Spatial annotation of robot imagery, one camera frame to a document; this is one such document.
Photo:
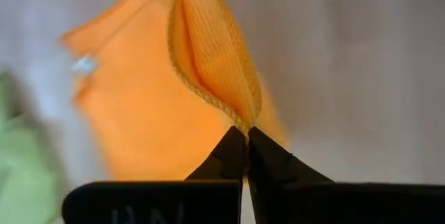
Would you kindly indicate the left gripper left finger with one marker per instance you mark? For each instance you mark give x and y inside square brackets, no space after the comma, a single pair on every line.
[226,165]

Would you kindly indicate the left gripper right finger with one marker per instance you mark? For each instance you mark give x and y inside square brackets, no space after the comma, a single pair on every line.
[274,168]

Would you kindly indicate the orange microfiber towel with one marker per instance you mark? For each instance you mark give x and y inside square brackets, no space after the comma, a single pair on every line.
[208,60]

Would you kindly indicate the green microfiber towel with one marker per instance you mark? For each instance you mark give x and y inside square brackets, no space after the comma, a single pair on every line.
[24,182]

